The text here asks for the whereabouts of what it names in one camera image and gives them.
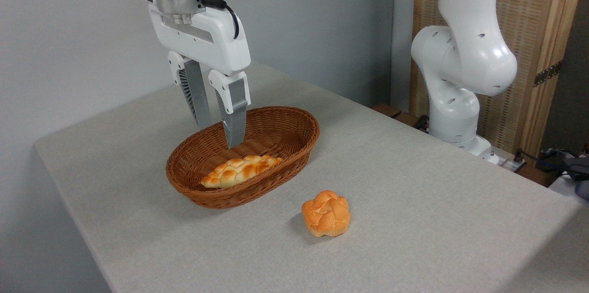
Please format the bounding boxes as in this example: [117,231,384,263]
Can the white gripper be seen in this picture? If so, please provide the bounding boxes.
[147,4,252,149]

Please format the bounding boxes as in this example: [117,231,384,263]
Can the round knotted bread roll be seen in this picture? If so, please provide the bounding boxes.
[301,190,352,238]

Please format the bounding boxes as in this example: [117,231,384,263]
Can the brown woven wicker basket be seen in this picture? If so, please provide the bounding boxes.
[166,106,321,209]

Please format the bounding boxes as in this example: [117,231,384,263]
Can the long braided bread loaf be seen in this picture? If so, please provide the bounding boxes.
[200,155,284,189]

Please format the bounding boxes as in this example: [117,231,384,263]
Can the brown wooden robot platform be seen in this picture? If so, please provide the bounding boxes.
[372,103,558,188]

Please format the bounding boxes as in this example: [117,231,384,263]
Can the grey tablecloth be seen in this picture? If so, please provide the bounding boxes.
[33,61,589,293]

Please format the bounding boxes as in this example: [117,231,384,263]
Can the white power strip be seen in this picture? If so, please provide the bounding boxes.
[496,157,528,173]

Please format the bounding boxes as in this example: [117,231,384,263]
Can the dark metal screen hinge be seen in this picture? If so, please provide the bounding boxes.
[533,60,563,87]

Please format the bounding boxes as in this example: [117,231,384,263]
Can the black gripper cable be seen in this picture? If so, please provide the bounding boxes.
[200,0,241,40]

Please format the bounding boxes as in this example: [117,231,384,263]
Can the black power cable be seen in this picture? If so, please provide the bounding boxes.
[514,148,576,170]

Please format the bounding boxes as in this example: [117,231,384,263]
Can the grey device with cables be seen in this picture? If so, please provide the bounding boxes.
[543,148,589,201]

